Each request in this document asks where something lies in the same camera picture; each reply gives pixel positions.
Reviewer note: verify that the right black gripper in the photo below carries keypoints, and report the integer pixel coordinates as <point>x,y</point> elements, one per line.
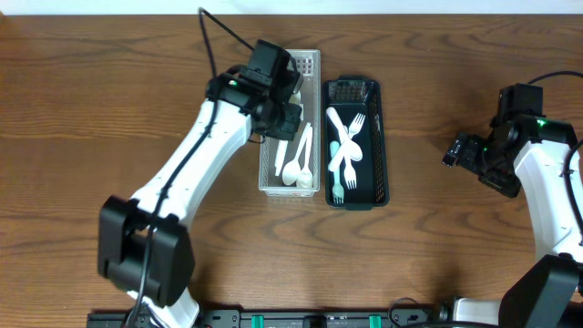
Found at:
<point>462,152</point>

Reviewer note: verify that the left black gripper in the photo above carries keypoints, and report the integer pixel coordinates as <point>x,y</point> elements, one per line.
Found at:
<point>286,126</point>

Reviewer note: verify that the white spoon vertical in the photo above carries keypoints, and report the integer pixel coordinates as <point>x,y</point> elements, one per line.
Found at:
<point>292,171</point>

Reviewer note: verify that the white fork tines up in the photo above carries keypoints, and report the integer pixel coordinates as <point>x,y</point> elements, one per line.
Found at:
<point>356,125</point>

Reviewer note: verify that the white plastic spoon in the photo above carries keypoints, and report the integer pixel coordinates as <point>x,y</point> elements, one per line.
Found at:
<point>348,147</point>

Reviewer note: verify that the white plastic fork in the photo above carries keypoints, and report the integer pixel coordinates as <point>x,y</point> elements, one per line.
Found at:
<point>349,172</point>

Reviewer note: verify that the pale blue plastic fork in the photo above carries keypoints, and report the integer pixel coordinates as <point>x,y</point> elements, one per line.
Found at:
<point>337,187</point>

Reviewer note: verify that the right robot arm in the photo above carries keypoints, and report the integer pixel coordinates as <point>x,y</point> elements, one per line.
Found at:
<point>528,153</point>

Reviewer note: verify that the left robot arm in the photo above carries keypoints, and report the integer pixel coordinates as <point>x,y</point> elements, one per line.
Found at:
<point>144,246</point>

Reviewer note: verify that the clear plastic basket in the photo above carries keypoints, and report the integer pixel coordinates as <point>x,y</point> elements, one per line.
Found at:
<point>308,62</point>

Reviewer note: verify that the black plastic basket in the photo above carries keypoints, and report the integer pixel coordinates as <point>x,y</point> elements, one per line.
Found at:
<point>351,95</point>

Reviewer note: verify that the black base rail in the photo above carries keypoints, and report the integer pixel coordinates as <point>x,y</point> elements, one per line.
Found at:
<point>400,316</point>

